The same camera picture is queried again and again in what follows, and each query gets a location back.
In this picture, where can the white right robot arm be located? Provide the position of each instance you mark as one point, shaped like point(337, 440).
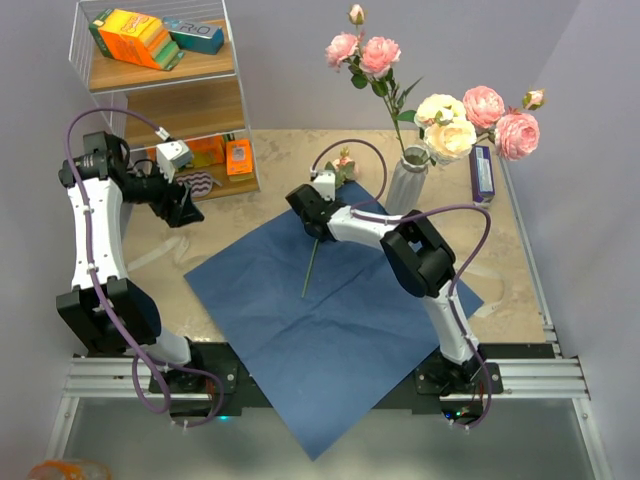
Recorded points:
point(422, 262)

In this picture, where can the teal toothpaste box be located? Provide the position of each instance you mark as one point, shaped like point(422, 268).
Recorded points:
point(194, 36)

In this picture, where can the beige ribbon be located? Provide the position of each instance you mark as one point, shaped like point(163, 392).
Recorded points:
point(175, 246)

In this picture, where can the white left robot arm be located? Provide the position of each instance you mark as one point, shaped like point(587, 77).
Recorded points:
point(105, 309)

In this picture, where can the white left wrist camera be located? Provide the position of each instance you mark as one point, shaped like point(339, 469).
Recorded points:
point(172, 156)

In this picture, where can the aluminium frame rail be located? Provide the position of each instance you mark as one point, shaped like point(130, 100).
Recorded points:
point(540, 427)

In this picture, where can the orange box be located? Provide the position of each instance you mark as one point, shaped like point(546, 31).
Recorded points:
point(208, 151)
point(239, 160)

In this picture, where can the orange sponge pack top shelf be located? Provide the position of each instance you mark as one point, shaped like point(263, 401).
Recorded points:
point(135, 38)

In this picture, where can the orange box bottom right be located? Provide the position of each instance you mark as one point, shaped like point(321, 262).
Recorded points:
point(239, 160)

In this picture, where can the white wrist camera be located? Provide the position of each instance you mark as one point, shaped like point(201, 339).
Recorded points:
point(172, 156)
point(324, 182)

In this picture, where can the pink white rose stem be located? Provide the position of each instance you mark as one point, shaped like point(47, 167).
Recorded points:
point(447, 134)

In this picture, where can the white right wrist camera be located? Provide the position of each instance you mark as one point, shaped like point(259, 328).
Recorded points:
point(324, 182)

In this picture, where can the peach rose stem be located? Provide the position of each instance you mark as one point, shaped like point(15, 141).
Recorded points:
point(345, 170)

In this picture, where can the white wire wooden shelf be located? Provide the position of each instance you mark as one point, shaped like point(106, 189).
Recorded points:
point(201, 97)

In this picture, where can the orange box bottom middle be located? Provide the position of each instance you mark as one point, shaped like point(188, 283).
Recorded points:
point(208, 151)

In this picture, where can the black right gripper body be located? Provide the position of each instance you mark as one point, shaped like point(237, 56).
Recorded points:
point(307, 228)

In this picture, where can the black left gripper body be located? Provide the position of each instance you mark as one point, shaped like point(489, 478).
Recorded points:
point(153, 189)

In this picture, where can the blue wrapping paper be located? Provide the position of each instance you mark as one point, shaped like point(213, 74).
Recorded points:
point(325, 329)

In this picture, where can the purple wavy striped cloth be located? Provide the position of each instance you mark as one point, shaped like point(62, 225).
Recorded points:
point(201, 184)

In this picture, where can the purple rectangular box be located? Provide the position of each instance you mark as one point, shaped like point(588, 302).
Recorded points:
point(482, 178)

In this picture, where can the white ribbed ceramic vase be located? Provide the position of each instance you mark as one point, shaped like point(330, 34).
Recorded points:
point(407, 181)

